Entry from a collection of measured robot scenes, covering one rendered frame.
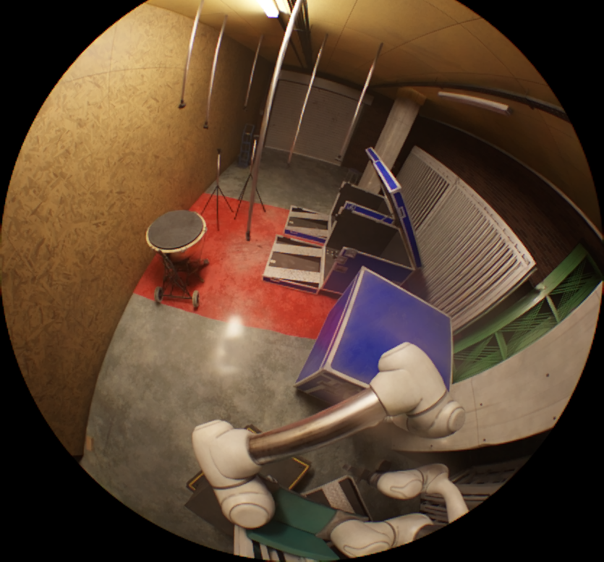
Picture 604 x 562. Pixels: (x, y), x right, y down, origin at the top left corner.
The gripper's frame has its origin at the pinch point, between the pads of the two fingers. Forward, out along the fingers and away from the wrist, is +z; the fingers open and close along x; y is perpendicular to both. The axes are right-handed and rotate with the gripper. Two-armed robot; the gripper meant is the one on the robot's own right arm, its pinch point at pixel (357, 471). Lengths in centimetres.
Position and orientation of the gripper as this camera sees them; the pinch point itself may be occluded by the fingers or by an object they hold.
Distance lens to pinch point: 110.2
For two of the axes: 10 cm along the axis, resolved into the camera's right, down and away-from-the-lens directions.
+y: -5.6, 5.0, -6.6
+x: 7.9, 5.6, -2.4
